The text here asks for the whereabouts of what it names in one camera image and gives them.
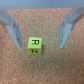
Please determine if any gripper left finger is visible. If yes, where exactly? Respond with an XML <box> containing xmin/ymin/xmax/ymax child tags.
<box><xmin>0</xmin><ymin>9</ymin><xmax>23</xmax><ymax>51</ymax></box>

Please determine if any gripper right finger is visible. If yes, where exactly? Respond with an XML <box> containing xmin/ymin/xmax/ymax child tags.
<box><xmin>57</xmin><ymin>7</ymin><xmax>84</xmax><ymax>49</ymax></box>

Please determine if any yellow block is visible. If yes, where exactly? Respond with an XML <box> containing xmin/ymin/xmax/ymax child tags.
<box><xmin>27</xmin><ymin>36</ymin><xmax>43</xmax><ymax>56</ymax></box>

